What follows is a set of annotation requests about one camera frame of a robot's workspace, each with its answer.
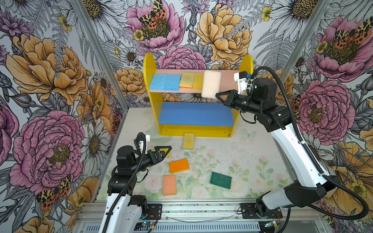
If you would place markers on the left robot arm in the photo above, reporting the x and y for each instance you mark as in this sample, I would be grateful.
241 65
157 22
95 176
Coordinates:
124 210

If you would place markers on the blue cellulose sponge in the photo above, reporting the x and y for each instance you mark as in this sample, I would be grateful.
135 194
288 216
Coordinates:
158 82
171 82

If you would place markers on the yellow shelf with coloured boards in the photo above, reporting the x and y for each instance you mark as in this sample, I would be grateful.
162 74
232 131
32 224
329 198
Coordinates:
178 118

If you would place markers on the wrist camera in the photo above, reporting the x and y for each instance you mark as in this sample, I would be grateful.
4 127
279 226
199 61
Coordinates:
244 82
143 143

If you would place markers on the bright yellow sponge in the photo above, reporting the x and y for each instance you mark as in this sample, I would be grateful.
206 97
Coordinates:
164 154

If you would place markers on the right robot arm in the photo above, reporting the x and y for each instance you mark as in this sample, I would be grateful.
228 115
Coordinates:
308 185

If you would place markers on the pale pink sponge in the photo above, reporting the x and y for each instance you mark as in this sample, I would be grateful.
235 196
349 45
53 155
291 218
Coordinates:
211 84

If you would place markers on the orange sponge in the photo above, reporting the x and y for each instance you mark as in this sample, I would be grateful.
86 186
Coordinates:
179 166

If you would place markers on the peach pink sponge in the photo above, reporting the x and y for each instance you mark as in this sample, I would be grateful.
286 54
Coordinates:
169 185

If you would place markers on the aluminium frame post right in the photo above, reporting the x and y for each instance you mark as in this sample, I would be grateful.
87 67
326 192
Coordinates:
283 45

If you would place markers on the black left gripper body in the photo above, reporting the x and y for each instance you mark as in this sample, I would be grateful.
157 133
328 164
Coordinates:
149 159

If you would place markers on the aluminium frame post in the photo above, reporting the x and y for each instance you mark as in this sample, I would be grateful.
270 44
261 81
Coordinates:
92 36
283 45

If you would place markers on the dark green scouring pad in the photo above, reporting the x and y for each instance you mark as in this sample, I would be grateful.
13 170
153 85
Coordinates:
221 180

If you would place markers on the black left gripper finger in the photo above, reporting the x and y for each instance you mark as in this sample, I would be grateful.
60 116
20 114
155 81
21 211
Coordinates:
163 148
160 158

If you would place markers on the aluminium frame post left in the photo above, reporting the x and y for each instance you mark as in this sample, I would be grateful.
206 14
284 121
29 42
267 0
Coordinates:
92 36

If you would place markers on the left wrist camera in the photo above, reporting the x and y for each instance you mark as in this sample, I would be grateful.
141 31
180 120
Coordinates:
143 143

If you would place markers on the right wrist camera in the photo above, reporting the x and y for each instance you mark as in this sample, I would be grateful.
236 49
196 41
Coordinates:
244 82

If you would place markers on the dull yellow sponge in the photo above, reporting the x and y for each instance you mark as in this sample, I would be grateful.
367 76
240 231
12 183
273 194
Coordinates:
187 79

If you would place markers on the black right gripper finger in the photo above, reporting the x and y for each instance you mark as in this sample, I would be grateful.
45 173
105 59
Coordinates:
226 93
227 101

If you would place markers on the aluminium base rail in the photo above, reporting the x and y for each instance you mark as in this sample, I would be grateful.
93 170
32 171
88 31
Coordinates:
226 216

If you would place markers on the yellow sponge with green back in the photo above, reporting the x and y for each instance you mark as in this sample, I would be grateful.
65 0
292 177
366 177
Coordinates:
188 142

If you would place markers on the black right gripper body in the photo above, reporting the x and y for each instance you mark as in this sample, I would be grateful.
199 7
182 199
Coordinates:
244 103

